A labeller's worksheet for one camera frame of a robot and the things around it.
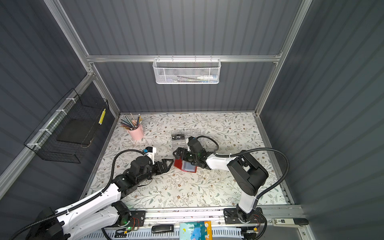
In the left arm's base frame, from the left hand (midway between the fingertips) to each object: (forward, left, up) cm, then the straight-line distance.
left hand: (169, 164), depth 78 cm
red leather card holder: (+5, -8, -13) cm, 16 cm away
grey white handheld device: (-25, -58, -10) cm, 64 cm away
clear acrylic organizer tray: (+22, -3, -8) cm, 24 cm away
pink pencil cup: (+27, +26, -9) cm, 39 cm away
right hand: (+9, -4, -6) cm, 12 cm away
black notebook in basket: (+9, +42, +17) cm, 47 cm away
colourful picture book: (-28, -14, -13) cm, 34 cm away
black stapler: (-27, +2, -10) cm, 29 cm away
